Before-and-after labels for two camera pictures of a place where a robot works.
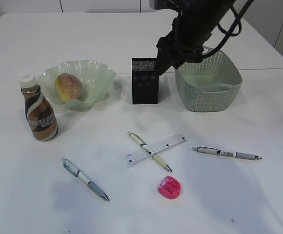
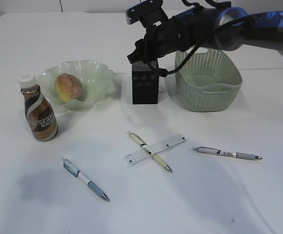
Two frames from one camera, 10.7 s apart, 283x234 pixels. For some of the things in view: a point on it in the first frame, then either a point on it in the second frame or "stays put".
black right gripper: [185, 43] -> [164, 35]
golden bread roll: [69, 87] stays put
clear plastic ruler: [136, 157] stays put
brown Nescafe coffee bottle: [40, 114] stays put
